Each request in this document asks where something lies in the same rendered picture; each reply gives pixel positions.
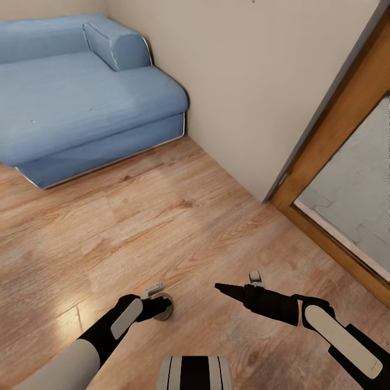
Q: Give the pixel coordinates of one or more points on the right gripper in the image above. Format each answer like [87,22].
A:
[260,301]

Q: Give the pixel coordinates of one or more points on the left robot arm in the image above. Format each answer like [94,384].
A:
[77,366]

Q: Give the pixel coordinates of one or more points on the sofa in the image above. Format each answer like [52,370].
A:
[79,93]

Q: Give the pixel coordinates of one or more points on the robot trunk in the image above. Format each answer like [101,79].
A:
[195,373]

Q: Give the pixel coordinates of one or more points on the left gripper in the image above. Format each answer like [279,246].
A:
[157,306]

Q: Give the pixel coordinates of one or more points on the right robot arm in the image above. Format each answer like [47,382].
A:
[359,355]

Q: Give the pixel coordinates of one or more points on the pillar candle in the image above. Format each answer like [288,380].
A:
[169,310]

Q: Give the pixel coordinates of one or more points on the door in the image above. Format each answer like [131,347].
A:
[337,188]

